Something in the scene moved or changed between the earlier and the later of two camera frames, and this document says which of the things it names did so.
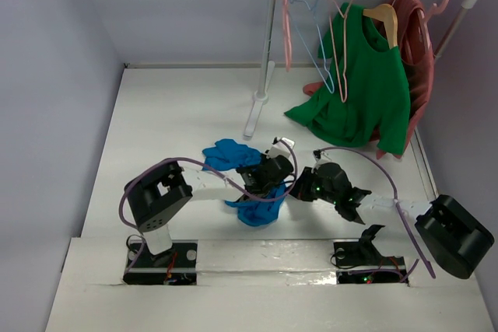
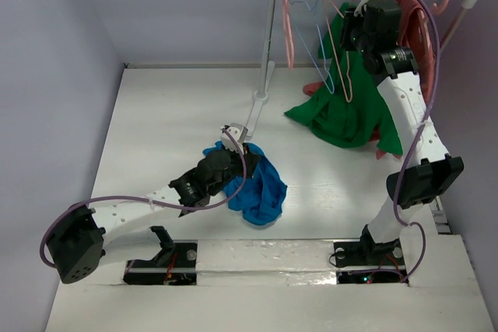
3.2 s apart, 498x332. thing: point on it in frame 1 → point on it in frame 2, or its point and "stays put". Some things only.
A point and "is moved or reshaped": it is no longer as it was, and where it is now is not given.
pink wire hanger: x=344 y=14 is moved or reshaped
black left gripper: x=262 y=161 → x=239 y=156
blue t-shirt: x=228 y=154 stays put
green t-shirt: x=366 y=101 stays put
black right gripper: x=305 y=185 → x=348 y=29
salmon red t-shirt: x=415 y=43 stays put
